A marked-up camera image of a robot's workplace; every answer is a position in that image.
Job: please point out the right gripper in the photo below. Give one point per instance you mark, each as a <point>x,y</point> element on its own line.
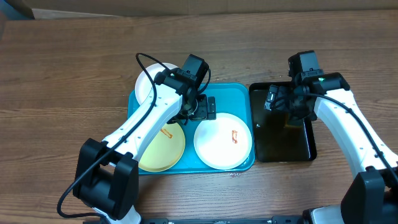
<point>282,98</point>

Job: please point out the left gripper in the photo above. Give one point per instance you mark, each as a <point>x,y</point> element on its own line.
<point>206,112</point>

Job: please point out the green yellow sponge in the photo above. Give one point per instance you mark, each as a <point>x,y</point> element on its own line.
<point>294,123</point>

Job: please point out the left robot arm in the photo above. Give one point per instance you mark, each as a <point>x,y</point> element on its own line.
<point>107,172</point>

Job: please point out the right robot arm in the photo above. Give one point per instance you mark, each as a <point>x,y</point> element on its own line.
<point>314,94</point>

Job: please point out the black water tray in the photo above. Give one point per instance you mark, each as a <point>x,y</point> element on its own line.
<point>273,141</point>

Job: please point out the teal plastic tray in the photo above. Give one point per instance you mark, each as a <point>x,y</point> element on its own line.
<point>232,98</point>

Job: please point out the white plate right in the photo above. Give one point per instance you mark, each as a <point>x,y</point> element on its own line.
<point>224,143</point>

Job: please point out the white plate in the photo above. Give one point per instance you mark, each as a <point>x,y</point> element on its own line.
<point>143,87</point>
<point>224,143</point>

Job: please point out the yellow-green plate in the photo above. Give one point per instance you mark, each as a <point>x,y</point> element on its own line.
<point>165,150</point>

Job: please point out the white plate top left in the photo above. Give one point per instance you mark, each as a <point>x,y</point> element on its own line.
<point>143,87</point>

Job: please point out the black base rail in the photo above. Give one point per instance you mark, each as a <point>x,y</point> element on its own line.
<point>278,219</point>

